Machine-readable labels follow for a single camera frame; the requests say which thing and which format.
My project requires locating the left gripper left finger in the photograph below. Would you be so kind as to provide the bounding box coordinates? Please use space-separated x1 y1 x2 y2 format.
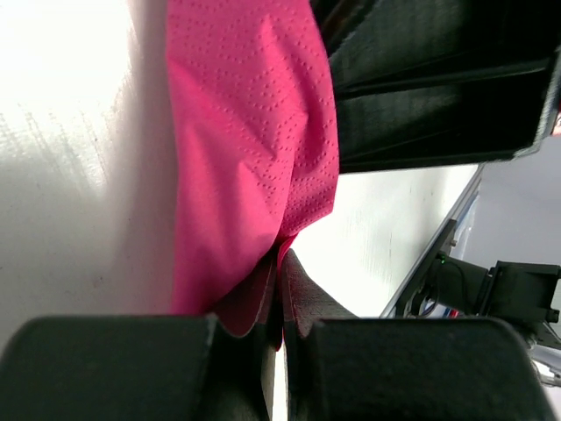
1 254 280 420

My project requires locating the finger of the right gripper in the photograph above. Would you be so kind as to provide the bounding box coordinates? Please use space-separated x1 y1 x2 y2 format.
337 65 560 173
311 1 560 88

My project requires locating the magenta paper napkin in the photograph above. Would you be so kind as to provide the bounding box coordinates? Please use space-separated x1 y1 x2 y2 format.
166 1 339 337

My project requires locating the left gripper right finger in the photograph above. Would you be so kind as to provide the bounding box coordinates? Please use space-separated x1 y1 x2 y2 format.
280 252 552 420

